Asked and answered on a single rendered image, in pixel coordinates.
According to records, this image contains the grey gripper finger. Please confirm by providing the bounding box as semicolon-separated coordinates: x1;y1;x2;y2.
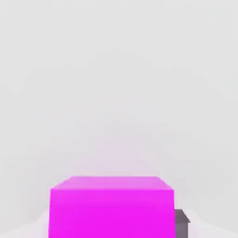
174;209;209;238

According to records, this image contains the small magenta cube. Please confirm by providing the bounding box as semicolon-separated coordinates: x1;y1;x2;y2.
48;176;177;238

